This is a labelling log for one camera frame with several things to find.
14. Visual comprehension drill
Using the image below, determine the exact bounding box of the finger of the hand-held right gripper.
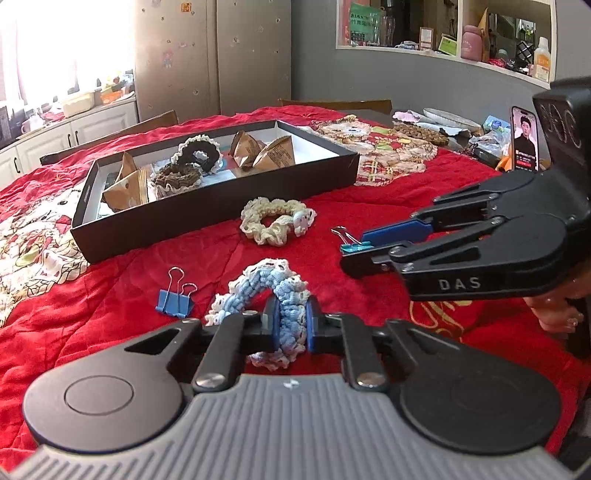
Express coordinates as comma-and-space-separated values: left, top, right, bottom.
360, 172, 546, 247
340, 216, 505, 280

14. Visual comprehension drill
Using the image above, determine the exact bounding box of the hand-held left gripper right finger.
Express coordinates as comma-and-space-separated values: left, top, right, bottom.
304, 294, 446, 393

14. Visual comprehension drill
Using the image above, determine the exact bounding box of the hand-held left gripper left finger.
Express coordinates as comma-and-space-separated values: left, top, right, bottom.
122, 295, 283, 393

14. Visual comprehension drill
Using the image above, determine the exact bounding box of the teal binder clip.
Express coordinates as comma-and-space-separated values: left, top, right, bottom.
331, 226, 376, 254

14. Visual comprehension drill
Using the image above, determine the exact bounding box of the blue and white crochet scrunchie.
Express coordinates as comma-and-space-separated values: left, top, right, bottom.
204, 258, 309, 371

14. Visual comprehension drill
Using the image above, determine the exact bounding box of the blue binder clip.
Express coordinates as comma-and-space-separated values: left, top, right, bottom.
156, 267, 198, 318

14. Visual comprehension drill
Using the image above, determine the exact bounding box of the black cardboard box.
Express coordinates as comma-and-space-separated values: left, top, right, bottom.
70, 119, 361, 265

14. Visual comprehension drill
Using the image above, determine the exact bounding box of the brown pyramid paper packet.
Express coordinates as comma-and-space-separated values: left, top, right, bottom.
117, 151, 140, 185
102, 168, 149, 213
255, 135, 296, 172
229, 130, 265, 171

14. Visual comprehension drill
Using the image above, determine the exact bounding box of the black scrunchie with cream lace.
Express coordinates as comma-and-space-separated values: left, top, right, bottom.
172, 134, 225, 175

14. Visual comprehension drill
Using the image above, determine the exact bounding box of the person's right hand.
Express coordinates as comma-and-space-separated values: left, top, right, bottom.
525, 276, 591, 333

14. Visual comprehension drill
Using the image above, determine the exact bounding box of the brown woven mat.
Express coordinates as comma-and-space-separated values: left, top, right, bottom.
392, 122, 450, 147

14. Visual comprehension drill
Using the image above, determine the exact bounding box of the cream crochet scrunchie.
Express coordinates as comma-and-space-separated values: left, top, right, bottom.
240, 197, 318, 245

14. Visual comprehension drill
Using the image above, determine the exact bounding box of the smartphone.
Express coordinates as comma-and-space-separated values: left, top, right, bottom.
509, 106, 541, 174

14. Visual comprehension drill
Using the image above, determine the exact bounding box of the teal snack bag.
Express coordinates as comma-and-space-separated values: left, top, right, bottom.
482, 115, 512, 140

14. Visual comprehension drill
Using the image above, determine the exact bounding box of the red printed blanket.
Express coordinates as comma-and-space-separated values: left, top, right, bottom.
0, 105, 591, 462

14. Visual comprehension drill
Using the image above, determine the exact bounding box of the brown crochet scrunchie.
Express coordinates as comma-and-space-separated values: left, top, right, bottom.
151, 162, 204, 199

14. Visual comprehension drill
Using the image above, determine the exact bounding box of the pink bottle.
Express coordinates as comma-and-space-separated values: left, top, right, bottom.
461, 25, 483, 61

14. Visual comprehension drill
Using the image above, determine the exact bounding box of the white bottle with orange label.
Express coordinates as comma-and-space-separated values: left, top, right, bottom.
533, 38, 552, 84

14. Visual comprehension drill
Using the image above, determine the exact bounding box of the green box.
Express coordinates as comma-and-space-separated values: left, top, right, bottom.
348, 2, 382, 47

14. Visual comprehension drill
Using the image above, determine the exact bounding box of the dark wooden chair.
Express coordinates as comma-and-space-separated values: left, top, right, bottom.
39, 110, 179, 165

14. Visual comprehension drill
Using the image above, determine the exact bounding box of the white kitchen cabinet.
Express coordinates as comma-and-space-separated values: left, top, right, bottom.
0, 95, 139, 185

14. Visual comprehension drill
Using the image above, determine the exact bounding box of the grey refrigerator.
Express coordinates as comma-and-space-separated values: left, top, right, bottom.
134, 0, 293, 123

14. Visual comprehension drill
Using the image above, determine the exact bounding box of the cream plastic container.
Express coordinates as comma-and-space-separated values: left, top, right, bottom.
61, 91, 96, 117

